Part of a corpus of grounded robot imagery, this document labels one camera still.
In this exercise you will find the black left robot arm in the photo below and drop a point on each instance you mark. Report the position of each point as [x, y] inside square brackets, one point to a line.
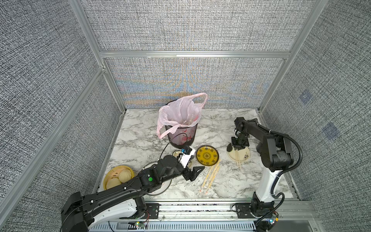
[81, 211]

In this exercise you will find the steamed bun upper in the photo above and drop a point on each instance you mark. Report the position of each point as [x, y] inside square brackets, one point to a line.
[125, 176]

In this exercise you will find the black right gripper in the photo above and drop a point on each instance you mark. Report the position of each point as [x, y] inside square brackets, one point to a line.
[245, 144]

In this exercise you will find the steamed bun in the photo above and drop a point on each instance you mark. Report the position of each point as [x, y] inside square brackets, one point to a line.
[113, 182]
[125, 176]

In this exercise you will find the wrapped chopsticks pile on table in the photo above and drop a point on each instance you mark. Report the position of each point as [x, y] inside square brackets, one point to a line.
[209, 179]

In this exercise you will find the yellow patterned black plate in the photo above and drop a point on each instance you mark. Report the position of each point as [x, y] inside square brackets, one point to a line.
[207, 155]

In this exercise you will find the yellow steamer basket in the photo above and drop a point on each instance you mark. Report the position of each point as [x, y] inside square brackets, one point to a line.
[115, 173]

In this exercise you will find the steamed bun lower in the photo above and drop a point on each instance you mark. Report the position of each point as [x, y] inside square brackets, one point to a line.
[113, 182]

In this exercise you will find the black mesh trash bin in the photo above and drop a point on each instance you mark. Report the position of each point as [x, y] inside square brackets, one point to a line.
[184, 136]

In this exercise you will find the cream small plate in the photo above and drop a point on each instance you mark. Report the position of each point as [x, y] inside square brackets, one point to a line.
[178, 153]

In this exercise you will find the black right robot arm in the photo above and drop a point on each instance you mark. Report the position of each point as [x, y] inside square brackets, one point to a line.
[279, 154]

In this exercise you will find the pink plastic trash bag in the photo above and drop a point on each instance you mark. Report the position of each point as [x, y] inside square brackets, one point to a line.
[183, 112]

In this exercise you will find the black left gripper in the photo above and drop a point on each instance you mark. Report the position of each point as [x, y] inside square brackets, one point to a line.
[192, 176]

